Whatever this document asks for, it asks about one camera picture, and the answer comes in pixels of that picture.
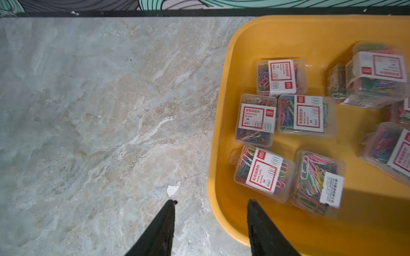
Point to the yellow plastic storage tray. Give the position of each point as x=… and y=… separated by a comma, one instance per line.
x=299, y=139

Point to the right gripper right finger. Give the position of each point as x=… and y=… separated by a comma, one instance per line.
x=265, y=238

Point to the paper clip box far right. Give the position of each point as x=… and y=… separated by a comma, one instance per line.
x=399, y=113

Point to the paper clip box middle centre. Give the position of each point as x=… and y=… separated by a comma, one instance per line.
x=312, y=116

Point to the paper clip box barcode side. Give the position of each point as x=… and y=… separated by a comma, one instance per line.
x=318, y=184

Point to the paper clip box under stack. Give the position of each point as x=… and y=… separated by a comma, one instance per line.
x=337, y=90

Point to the paper clip box middle left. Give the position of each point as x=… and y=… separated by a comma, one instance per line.
x=256, y=120

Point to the paper clip box top left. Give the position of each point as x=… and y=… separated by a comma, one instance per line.
x=281, y=77

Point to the paper clip box right lower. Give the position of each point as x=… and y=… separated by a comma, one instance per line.
x=388, y=149

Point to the paper clip box stacked top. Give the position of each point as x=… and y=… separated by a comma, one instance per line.
x=376, y=73

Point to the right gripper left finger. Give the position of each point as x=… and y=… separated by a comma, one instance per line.
x=157, y=239

